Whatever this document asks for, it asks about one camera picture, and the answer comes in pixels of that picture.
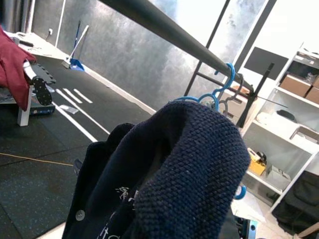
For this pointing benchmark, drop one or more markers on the navy knit sweater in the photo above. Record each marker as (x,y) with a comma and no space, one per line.
(187,161)

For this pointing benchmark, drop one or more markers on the blue plastic clothes hanger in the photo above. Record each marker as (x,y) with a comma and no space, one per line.
(233,73)
(243,193)

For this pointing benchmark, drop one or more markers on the dark grey clothes hanger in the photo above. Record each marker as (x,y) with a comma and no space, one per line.
(240,84)

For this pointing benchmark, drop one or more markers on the black metal clothes rack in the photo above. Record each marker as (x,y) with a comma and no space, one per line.
(162,25)

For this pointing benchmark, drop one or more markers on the blue dustpan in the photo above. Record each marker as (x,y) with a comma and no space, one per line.
(76,64)

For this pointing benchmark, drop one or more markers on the yellow tool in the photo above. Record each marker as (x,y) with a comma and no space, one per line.
(258,168)

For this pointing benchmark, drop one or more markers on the white shelf unit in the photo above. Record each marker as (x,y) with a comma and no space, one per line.
(274,134)

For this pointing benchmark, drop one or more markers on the black studded shoe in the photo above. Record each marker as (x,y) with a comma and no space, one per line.
(42,93)

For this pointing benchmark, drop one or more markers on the black board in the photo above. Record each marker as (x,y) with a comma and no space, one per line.
(266,62)

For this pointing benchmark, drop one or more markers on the grey box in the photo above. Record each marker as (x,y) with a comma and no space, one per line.
(277,178)

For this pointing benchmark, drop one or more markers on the white desk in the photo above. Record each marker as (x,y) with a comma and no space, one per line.
(42,48)

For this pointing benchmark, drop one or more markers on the small brown cardboard box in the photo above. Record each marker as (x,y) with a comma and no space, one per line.
(295,85)
(314,93)

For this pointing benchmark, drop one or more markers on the red garment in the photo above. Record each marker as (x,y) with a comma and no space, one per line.
(12,69)

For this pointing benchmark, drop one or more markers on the black bag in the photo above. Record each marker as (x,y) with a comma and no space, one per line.
(299,204)

